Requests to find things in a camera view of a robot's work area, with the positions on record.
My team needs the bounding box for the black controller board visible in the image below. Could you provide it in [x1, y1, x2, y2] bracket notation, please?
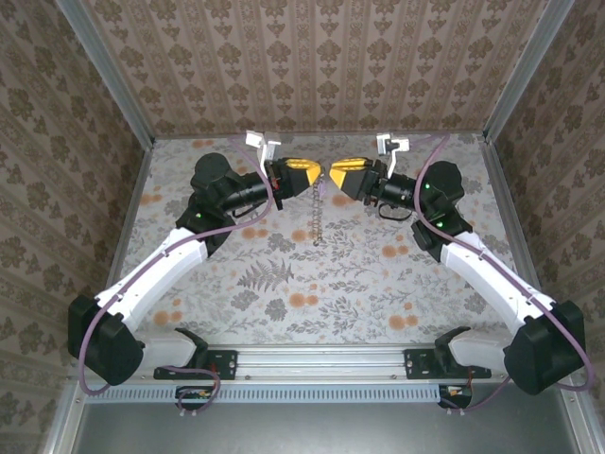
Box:
[438, 383, 474, 410]
[175, 385, 215, 411]

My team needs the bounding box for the grey metal sheet panel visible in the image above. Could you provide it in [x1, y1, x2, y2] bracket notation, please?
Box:
[70, 401, 576, 454]

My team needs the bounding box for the aluminium back rail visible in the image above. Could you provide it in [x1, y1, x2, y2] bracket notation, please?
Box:
[153, 133, 486, 142]

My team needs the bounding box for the aluminium side rail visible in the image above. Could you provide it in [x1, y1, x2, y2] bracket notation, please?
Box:
[111, 136, 157, 341]
[479, 134, 555, 344]

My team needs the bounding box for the aluminium corner post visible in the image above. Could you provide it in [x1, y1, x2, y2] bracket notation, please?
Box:
[56, 0, 157, 146]
[481, 0, 576, 143]

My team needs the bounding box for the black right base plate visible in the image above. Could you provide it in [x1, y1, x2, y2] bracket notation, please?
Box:
[404, 347, 493, 380]

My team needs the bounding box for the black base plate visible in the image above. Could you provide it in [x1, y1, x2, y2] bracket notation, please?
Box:
[404, 347, 493, 380]
[153, 348, 238, 381]

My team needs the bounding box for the aluminium front rail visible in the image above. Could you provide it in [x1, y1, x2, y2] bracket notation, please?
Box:
[68, 343, 580, 380]

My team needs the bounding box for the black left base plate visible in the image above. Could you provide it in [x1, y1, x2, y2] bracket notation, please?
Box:
[153, 348, 238, 381]

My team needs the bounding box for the grey slotted cable duct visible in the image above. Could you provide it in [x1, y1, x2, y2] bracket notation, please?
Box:
[87, 383, 474, 405]

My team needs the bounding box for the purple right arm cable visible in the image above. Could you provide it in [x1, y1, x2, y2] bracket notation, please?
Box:
[409, 131, 597, 417]

